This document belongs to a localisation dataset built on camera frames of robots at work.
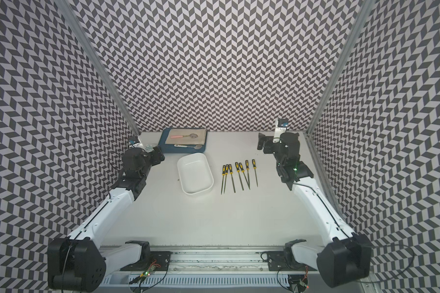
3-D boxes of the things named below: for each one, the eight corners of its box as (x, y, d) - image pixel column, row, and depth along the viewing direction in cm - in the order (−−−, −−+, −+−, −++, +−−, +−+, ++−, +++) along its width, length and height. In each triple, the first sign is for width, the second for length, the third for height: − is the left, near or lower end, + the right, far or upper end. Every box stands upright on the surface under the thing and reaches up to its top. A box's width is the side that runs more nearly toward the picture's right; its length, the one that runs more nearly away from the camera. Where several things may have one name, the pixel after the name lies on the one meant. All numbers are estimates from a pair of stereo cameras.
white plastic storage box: (186, 202, 90) (183, 195, 84) (179, 165, 104) (176, 157, 98) (217, 193, 93) (216, 186, 87) (206, 158, 108) (205, 150, 101)
